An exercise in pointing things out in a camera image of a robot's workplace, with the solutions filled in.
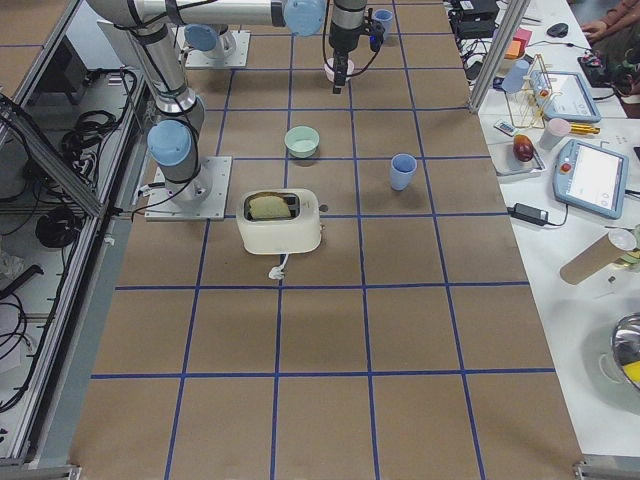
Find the light blue cup on desk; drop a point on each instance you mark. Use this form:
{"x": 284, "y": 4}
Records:
{"x": 515, "y": 77}

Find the bread slice in toaster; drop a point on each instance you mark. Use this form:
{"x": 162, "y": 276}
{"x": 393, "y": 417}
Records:
{"x": 269, "y": 207}

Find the cardboard tube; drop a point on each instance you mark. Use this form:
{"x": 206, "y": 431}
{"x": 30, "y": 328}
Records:
{"x": 606, "y": 250}

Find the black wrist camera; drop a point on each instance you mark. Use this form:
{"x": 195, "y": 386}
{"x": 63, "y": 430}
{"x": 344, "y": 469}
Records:
{"x": 376, "y": 33}

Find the blue teach pendant near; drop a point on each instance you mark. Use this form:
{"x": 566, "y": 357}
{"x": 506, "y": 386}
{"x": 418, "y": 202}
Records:
{"x": 591, "y": 178}

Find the mint green bowl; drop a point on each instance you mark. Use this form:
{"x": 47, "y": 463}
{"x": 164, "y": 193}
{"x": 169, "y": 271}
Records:
{"x": 302, "y": 141}

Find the black power adapter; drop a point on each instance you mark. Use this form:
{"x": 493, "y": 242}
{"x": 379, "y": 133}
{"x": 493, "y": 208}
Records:
{"x": 528, "y": 214}

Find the red apple on tray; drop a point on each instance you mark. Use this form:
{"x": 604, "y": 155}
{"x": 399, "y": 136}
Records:
{"x": 523, "y": 148}

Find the blue teach pendant far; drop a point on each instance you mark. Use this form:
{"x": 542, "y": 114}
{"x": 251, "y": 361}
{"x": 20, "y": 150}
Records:
{"x": 564, "y": 95}

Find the metal mixing bowl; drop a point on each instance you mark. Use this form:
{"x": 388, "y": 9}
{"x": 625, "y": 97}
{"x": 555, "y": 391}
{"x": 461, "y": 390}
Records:
{"x": 625, "y": 348}

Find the black gripper working arm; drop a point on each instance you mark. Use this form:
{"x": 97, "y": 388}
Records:
{"x": 341, "y": 41}

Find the blue cup carried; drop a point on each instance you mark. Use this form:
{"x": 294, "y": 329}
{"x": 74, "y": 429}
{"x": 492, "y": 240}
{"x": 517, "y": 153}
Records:
{"x": 385, "y": 18}

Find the cream white toaster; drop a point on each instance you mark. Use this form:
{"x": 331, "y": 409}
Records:
{"x": 301, "y": 233}

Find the blue teach pendant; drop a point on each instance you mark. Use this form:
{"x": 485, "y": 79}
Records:
{"x": 591, "y": 178}
{"x": 564, "y": 95}

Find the blue cup on table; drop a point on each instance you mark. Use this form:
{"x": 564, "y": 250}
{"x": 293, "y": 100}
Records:
{"x": 402, "y": 169}

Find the gold wire rack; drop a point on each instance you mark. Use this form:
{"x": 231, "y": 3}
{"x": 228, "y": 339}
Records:
{"x": 527, "y": 106}

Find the pink bowl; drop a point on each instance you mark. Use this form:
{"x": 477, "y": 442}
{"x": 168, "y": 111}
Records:
{"x": 329, "y": 72}

